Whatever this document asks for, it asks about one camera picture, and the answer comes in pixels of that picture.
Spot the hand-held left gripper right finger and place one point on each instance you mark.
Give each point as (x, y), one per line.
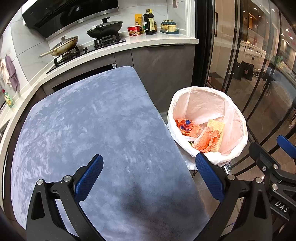
(209, 178)

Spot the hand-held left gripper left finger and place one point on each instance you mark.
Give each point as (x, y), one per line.
(89, 178)

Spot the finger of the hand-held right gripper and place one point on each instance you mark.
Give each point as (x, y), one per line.
(263, 155)
(286, 146)

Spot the pale orange plastic bag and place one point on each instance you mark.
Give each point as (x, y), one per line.
(205, 141)

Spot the white-lined trash bin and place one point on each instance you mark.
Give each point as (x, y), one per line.
(208, 104)

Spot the blue-grey plush tablecloth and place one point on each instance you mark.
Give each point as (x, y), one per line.
(104, 115)

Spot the black paper bag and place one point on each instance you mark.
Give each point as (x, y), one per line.
(245, 69)

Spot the glass sliding door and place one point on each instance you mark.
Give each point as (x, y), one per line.
(231, 58)

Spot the green dish soap bottle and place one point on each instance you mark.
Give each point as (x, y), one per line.
(8, 99)

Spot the grey kitchen cabinet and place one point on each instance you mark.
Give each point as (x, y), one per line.
(161, 69)

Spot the purple hanging cloth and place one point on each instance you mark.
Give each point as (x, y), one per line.
(12, 74)

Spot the black gas stove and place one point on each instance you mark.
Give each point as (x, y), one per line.
(92, 47)

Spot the beige frying pan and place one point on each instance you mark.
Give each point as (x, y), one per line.
(67, 46)

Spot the white hanging cloth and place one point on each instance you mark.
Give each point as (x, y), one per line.
(4, 71)

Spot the glass pan lid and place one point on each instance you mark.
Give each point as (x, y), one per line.
(63, 41)

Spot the white kitchen countertop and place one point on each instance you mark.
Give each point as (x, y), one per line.
(143, 42)

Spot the black wok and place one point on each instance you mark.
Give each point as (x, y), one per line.
(106, 32)

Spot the red instant noodle cup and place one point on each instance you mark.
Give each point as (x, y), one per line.
(133, 31)

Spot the black wok lid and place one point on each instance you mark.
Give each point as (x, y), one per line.
(107, 24)

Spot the teal condiment jar set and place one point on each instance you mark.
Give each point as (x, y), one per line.
(169, 27)

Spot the small seasoning bottle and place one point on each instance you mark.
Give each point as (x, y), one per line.
(144, 30)

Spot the black range hood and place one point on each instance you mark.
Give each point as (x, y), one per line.
(69, 16)

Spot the dark soy sauce bottle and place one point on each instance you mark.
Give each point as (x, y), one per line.
(149, 24)

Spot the yellow packet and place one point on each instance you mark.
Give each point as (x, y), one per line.
(138, 18)

